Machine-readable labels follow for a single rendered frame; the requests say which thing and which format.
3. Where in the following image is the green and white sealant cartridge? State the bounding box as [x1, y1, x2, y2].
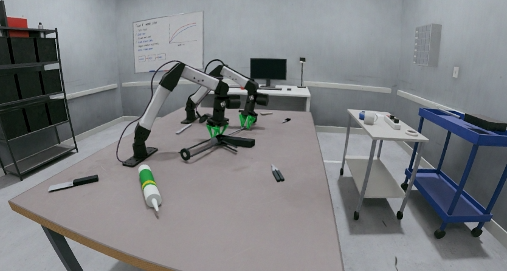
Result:
[138, 165, 162, 212]

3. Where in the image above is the grey flat bar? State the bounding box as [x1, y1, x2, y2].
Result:
[176, 124, 191, 135]

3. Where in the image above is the black-handled putty knife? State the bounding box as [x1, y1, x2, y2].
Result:
[48, 174, 98, 191]

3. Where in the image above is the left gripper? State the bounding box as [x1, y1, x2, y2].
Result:
[239, 102, 258, 129]

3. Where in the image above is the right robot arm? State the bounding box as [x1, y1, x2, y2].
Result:
[122, 63, 241, 168]

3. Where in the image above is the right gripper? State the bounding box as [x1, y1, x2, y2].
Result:
[199, 108, 229, 138]

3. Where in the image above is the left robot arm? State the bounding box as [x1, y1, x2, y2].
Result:
[181, 65, 269, 124]

